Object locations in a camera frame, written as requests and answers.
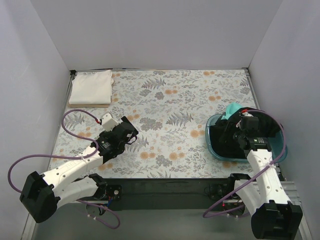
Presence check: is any teal t-shirt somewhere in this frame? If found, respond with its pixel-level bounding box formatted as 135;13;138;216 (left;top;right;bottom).
221;102;243;120

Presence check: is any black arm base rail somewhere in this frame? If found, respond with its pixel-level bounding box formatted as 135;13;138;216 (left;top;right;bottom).
84;177;248;213

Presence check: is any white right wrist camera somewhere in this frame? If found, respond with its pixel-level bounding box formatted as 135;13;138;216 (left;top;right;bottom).
238;109;253;120

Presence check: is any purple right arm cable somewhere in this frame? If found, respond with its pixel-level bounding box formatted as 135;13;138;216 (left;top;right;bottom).
202;108;287;219

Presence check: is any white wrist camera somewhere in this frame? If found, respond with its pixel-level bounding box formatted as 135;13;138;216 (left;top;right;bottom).
100;112;119;132
238;109;253;120

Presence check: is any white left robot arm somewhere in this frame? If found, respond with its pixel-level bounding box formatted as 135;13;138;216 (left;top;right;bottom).
19;114;139;223

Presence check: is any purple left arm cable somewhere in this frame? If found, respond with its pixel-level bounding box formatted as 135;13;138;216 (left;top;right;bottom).
7;109;121;230

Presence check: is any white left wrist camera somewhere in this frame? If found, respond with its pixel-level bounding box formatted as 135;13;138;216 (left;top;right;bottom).
100;112;119;132

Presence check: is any teal plastic basket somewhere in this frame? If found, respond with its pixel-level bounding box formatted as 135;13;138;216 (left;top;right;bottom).
205;112;284;163

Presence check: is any floral patterned table mat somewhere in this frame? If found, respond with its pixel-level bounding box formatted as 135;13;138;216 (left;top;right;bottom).
48;69;256;178

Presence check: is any brown cardboard board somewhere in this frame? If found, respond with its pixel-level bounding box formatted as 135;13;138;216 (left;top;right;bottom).
66;103;110;108

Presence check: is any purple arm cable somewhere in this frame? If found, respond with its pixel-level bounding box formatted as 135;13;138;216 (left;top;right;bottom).
202;108;287;219
7;109;121;230

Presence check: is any black t-shirt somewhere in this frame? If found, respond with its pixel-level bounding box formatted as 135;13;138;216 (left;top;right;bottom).
205;107;287;163

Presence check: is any folded white t-shirt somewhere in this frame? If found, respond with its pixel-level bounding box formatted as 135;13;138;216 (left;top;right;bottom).
68;70;114;105

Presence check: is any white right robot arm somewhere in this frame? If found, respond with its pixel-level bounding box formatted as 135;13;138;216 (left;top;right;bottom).
226;111;303;240

